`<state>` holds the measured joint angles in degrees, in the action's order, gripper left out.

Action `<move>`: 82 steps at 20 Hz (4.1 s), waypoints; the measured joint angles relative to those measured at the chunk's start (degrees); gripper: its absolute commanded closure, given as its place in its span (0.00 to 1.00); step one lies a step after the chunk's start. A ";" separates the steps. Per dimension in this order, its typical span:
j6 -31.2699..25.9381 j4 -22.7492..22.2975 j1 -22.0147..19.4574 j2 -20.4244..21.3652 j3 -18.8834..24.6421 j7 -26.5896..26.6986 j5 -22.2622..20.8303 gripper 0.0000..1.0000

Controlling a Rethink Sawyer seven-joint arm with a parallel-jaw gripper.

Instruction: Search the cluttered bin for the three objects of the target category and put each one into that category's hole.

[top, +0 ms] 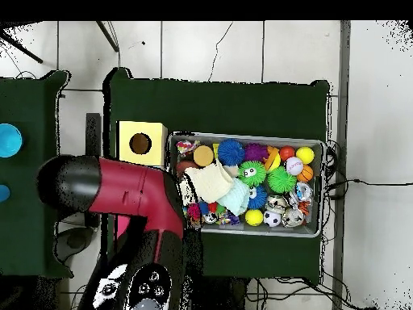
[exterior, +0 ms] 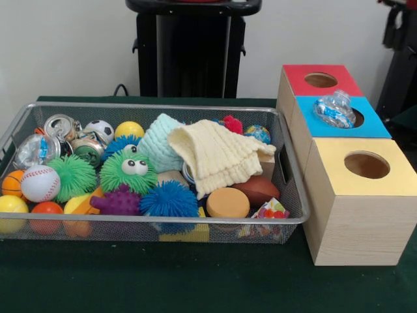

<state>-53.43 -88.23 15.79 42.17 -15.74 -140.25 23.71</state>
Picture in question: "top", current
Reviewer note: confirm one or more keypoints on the white baseball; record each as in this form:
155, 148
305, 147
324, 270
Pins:
295, 166

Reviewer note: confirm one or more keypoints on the black stand leg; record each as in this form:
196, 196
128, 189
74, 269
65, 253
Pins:
108, 37
22, 50

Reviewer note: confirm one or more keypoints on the wooden box with three holes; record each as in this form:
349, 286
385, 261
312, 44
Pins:
151, 145

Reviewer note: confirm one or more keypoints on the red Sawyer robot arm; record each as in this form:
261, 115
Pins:
129, 187

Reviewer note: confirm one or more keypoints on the blue spiky ball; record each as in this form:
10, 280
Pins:
230, 152

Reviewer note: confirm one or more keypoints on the purple spiky ball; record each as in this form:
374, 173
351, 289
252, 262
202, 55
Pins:
255, 152

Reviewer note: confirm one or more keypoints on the clear mesh bin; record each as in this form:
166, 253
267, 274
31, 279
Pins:
310, 229

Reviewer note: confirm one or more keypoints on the small blue cup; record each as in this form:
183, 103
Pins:
3, 193

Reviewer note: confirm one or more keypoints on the dark green side table cloth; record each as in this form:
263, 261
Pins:
32, 226

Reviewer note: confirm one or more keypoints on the green spiky ball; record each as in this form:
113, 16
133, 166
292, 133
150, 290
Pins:
281, 179

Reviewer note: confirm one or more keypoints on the pale yellow knitted cloth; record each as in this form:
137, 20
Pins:
210, 182

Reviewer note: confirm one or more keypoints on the yellow ball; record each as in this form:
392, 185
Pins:
253, 217
305, 155

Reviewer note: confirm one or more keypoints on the dark grey stand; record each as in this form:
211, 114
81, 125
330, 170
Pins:
93, 135

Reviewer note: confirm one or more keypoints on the orange round disc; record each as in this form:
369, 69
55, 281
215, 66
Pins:
204, 155

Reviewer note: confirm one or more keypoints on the blue round bowl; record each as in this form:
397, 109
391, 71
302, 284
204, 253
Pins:
8, 140

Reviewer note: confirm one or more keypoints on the mint green knitted cloth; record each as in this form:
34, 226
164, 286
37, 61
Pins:
239, 197

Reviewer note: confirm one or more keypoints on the green fuzzy ball with eyes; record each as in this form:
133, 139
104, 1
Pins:
251, 173

